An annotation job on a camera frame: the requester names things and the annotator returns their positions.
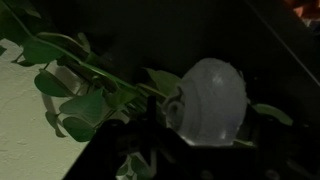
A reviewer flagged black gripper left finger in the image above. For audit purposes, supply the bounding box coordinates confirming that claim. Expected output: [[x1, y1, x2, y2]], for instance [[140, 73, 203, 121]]
[[62, 95, 202, 180]]

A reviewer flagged white round plushie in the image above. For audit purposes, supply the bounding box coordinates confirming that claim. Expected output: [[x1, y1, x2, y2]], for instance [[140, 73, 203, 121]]
[[165, 57, 250, 148]]

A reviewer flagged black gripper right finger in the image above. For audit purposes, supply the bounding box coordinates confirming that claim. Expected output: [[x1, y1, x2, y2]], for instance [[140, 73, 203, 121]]
[[233, 111, 320, 180]]

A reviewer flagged green pothos plant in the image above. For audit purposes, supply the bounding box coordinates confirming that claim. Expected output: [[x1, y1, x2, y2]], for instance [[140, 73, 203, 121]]
[[0, 0, 295, 180]]

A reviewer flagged orange plushie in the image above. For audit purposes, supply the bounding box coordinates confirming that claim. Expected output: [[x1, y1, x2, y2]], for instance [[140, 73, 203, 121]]
[[283, 0, 320, 21]]

